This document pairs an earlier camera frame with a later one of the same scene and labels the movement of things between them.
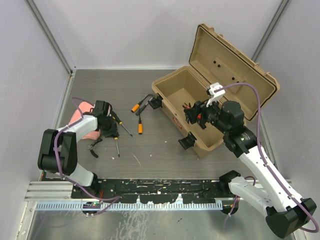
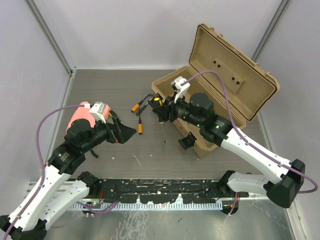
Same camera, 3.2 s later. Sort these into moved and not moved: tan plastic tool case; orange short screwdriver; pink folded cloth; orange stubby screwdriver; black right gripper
Moved: black right gripper
Not moved: orange short screwdriver; tan plastic tool case; pink folded cloth; orange stubby screwdriver
